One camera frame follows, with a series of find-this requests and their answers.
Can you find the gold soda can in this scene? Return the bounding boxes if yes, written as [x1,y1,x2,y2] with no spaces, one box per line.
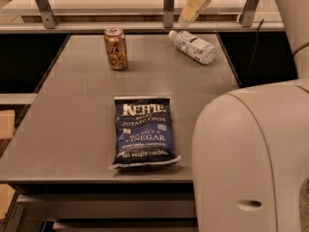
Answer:
[103,27,127,71]

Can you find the left metal bracket post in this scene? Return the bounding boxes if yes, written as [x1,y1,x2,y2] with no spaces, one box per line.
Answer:
[35,0,57,29]

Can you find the right metal bracket post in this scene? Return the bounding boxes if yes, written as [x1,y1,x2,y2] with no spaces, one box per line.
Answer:
[239,0,260,27]

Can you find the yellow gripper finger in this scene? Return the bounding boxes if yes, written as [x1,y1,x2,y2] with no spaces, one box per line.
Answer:
[179,0,211,27]

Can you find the metal bracket post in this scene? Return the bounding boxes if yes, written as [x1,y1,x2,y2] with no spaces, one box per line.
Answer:
[35,0,57,29]
[163,0,175,28]
[239,0,260,27]

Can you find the black cable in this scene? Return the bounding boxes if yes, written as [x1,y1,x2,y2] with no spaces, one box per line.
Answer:
[244,18,265,86]

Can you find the cardboard box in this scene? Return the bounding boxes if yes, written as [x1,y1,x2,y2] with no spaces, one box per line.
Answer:
[0,110,15,139]

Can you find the clear plastic water bottle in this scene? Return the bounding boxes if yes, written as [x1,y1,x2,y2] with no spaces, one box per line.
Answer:
[169,30,216,65]

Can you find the middle metal bracket post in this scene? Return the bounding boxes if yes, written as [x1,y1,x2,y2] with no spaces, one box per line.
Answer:
[163,0,175,28]

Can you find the grey drawer front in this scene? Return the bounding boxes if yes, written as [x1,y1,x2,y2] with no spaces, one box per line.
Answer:
[17,193,196,220]

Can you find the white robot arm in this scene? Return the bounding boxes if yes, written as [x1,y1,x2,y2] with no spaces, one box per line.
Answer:
[191,0,309,232]

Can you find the blue Kettle chip bag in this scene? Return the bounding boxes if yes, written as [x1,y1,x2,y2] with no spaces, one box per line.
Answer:
[111,96,181,169]

